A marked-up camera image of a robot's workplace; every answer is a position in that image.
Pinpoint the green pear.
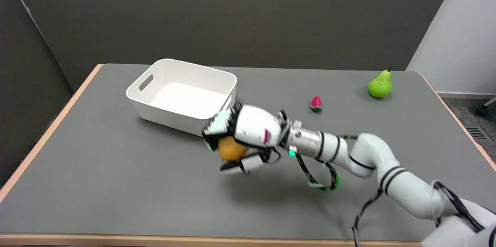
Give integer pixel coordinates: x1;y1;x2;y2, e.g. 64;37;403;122
367;66;393;99

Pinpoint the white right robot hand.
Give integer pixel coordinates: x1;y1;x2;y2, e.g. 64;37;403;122
201;102;290;176

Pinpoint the floor vent grille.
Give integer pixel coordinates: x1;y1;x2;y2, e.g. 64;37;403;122
465;126;491;140

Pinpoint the white plastic container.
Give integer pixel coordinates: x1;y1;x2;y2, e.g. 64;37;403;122
126;59;238;137

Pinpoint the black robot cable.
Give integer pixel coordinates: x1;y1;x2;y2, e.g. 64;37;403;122
351;181;496;247

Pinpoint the black and green cable loop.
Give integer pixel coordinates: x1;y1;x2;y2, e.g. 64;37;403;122
293;135;357;192

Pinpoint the orange fruit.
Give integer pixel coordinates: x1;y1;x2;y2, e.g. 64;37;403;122
218;136;249;162

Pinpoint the black chair caster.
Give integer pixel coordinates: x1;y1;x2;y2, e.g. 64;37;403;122
475;98;496;117

